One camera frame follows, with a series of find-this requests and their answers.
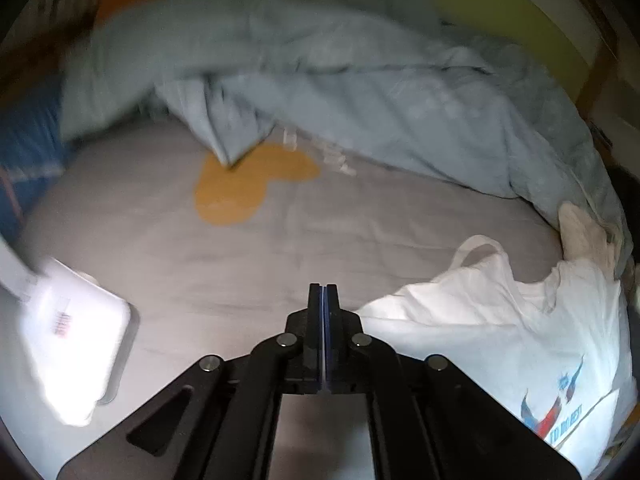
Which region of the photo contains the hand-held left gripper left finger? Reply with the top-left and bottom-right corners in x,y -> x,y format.
57,282 -> 326,480

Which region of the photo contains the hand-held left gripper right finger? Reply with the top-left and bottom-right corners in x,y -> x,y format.
325,282 -> 583,480

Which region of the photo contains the white printed t-shirt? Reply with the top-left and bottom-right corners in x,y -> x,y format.
357,235 -> 631,480

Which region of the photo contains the grey heart print bed sheet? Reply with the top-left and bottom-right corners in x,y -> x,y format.
0,120 -> 566,480

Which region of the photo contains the grey-blue duvet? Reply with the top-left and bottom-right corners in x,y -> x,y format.
60,0 -> 633,281

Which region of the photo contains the white desk lamp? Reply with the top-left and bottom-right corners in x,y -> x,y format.
0,235 -> 138,428

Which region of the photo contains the beige garment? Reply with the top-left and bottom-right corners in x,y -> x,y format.
557,201 -> 618,281

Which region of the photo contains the blue pillow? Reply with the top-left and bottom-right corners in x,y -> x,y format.
0,75 -> 76,246

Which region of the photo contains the plaid curtain cloth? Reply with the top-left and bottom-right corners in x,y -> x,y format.
20,0 -> 108,56

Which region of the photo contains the wooden bed frame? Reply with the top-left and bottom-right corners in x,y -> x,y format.
575,0 -> 626,121

